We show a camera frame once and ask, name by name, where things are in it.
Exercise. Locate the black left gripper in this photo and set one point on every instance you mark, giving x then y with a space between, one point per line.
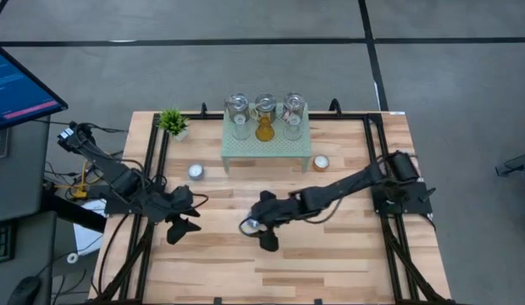
178 200

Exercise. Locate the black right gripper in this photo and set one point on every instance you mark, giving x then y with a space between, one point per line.
275 209

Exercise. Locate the orange patterned candle tin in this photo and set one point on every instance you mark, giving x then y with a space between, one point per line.
321 162

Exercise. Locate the amber glass candlestick holder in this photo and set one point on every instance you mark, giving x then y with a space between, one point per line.
264 132

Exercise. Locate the clear glass candlestick holder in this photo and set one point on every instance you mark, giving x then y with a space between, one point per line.
293 130
241 130

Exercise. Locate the tin can with cream label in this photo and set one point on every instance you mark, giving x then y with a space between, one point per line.
265 105

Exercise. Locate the tin can with brown label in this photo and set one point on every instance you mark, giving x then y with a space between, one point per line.
294 105

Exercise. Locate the tin can with grey-green label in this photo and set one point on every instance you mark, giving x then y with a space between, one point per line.
237 105

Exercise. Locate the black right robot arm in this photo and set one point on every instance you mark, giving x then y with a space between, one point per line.
343 186

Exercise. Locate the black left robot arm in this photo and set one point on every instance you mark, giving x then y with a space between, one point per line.
114 173

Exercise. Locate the green perforated metal shelf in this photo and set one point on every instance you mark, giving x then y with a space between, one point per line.
266 148

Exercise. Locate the white paper sheet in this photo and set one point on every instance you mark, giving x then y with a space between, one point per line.
89 233

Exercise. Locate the green plant in white pot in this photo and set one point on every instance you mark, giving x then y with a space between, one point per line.
172 122

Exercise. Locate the black diagonal bar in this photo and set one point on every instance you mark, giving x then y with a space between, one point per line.
76 214

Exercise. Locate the white tape roll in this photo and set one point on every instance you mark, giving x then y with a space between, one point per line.
72 257

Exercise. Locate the grey desk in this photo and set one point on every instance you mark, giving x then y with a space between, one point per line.
21 178

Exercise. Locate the black computer mouse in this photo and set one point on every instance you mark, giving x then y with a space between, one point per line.
25 290

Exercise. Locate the black keyboard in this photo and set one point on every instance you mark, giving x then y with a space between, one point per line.
1 242

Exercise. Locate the black computer monitor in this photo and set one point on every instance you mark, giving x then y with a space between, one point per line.
17 89

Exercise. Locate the dark grey equipment base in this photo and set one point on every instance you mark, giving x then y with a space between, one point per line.
518 163

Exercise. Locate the black aluminium rig frame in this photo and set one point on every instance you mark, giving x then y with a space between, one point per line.
195 116

